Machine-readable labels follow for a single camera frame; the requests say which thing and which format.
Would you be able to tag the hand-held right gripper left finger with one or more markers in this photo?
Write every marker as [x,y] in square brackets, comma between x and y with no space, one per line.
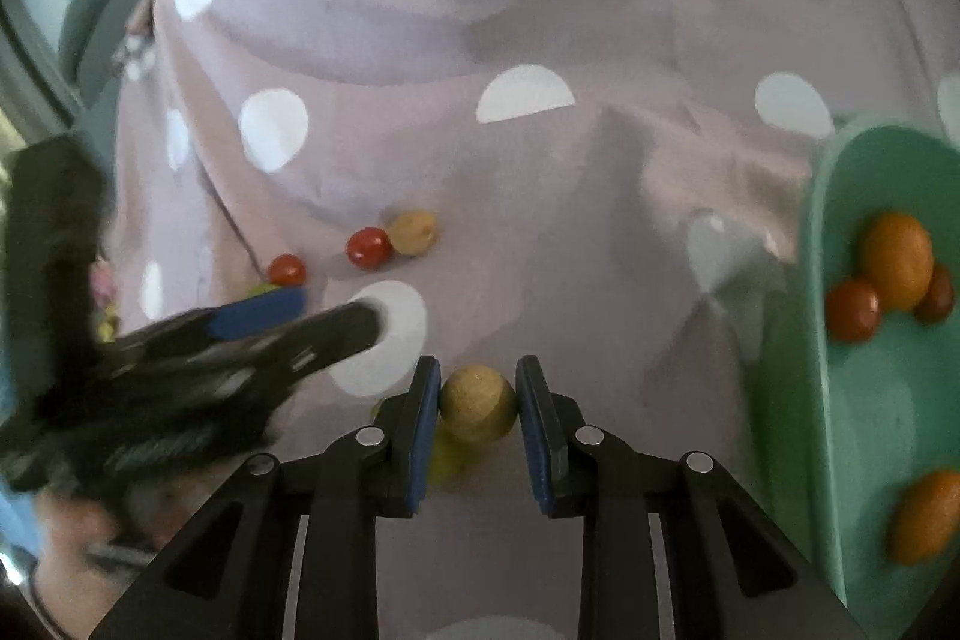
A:
[424,437]

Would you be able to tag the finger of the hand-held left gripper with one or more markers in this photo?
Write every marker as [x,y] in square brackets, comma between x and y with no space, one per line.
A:
[330,332]
[255,314]

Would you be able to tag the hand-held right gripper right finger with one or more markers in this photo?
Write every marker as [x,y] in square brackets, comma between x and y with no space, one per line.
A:
[534,437]

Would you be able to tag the green lime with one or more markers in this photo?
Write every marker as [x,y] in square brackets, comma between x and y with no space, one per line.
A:
[262,290]
[444,456]

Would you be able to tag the tan longan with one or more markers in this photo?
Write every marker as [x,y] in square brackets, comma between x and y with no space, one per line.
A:
[478,404]
[412,232]

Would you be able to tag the green bowl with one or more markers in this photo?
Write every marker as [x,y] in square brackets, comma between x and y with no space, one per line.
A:
[862,400]

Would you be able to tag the person's left forearm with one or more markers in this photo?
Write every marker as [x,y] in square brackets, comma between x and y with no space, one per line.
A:
[75,542]

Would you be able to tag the colourful small object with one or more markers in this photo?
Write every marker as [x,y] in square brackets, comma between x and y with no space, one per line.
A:
[105,302]

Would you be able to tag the pink polka dot blanket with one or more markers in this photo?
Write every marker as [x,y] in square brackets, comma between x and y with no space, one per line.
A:
[525,197]

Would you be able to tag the small orange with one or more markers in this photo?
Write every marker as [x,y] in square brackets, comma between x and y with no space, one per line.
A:
[926,516]

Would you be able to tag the large orange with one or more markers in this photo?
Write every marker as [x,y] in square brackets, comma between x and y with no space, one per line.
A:
[896,261]

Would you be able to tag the dark red cherry tomato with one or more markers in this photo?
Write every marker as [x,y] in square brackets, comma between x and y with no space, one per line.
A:
[937,295]

